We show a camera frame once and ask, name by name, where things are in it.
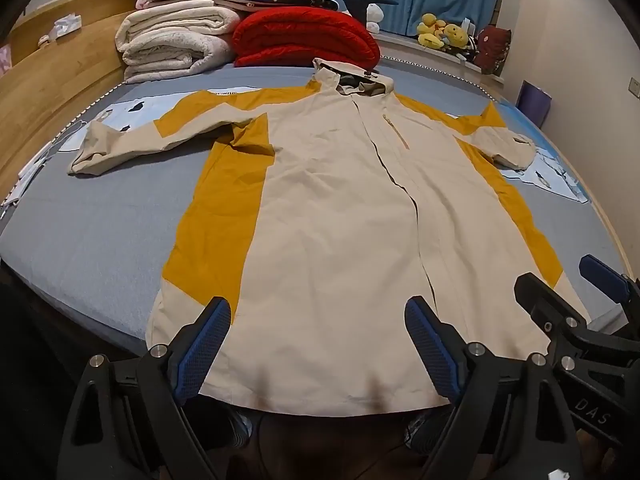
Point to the yellow plush toy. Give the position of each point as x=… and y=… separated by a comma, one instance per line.
x=430, y=27
x=457, y=35

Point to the bed with grey sheet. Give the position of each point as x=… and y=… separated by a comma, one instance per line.
x=100, y=240

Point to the folded red quilt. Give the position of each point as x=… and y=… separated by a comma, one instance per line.
x=300, y=35

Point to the light blue printed blanket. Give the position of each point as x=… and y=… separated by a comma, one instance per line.
x=127, y=115

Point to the small white plush toy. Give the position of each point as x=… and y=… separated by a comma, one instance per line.
x=374, y=15

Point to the person's shoe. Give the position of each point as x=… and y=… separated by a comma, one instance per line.
x=235, y=425
x=425, y=425

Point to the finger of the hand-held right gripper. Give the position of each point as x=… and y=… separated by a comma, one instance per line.
x=540, y=295
x=602, y=270

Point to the wooden headboard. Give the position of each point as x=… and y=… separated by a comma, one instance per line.
x=50, y=85

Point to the purple box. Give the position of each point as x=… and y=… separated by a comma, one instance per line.
x=535, y=105

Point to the beige and yellow hooded jacket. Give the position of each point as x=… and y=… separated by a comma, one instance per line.
x=325, y=235

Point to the person's right shoe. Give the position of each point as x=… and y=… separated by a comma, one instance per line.
x=425, y=425

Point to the white wall socket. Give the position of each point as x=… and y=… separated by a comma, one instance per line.
x=634, y=87

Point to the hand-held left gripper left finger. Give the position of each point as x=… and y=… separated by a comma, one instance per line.
x=205, y=350

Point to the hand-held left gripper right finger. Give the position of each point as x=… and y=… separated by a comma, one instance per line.
x=430, y=350

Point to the maroon backpack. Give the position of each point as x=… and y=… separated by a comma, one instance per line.
x=492, y=47

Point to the folded white quilt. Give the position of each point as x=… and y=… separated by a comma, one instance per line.
x=170, y=35

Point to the tissue pack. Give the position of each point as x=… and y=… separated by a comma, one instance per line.
x=65, y=26

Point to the person's left shoe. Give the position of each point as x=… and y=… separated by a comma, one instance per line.
x=235, y=425

